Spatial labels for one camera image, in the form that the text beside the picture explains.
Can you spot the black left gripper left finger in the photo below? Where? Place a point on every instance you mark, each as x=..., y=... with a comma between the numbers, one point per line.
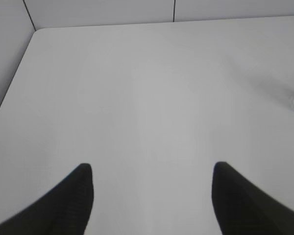
x=64, y=210

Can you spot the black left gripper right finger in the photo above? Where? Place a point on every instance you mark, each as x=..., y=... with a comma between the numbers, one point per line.
x=241, y=208

